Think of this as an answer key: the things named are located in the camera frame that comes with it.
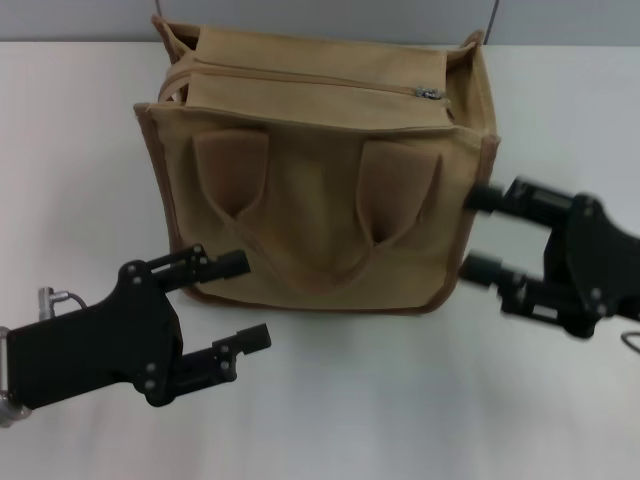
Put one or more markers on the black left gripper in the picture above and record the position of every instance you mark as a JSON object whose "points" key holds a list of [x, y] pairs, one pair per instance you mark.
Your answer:
{"points": [[100, 350]]}

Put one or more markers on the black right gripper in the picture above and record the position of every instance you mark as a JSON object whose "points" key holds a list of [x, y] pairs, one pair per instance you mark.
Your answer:
{"points": [[595, 270]]}

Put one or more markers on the khaki canvas food bag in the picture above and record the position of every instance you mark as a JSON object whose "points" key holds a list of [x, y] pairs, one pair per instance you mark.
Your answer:
{"points": [[310, 210]]}

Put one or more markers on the silver metal zipper pull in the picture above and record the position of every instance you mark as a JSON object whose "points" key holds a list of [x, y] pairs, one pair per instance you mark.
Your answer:
{"points": [[430, 93]]}

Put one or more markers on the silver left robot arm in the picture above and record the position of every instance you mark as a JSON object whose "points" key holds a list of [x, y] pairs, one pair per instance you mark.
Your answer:
{"points": [[7, 400]]}

